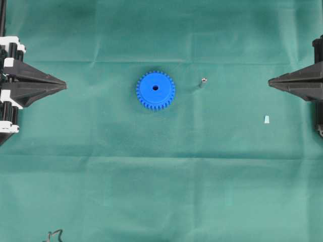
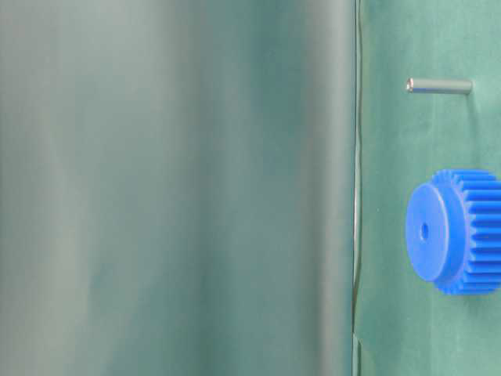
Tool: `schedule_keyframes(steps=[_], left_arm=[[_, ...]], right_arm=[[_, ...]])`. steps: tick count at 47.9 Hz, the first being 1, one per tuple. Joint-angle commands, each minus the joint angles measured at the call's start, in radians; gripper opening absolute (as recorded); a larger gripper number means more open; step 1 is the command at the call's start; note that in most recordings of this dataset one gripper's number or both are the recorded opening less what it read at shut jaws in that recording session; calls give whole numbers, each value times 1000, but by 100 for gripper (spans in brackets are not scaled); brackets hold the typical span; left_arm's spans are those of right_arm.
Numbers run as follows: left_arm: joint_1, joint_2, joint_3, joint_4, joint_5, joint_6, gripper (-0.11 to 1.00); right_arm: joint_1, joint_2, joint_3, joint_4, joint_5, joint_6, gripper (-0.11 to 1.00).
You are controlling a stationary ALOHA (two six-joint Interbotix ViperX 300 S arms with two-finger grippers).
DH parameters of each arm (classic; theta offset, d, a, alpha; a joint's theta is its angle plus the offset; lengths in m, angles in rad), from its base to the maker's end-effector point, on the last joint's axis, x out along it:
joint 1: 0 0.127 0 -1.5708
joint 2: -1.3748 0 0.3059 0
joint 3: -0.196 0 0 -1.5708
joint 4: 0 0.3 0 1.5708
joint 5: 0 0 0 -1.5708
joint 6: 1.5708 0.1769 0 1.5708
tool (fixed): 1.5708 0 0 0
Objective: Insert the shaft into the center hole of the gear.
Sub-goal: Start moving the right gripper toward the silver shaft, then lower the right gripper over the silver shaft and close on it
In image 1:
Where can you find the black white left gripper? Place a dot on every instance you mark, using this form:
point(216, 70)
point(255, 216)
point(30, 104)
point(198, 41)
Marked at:
point(19, 95)

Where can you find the small metal shaft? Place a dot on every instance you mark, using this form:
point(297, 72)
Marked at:
point(202, 83)

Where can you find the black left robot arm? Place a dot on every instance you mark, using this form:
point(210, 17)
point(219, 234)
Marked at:
point(2, 17)

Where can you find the blue plastic gear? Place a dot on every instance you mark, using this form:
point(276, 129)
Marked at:
point(155, 90)

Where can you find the small pale tape piece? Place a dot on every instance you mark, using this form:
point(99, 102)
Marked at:
point(266, 119)

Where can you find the green table cloth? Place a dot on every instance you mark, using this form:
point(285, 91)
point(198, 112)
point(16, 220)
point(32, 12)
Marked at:
point(93, 161)

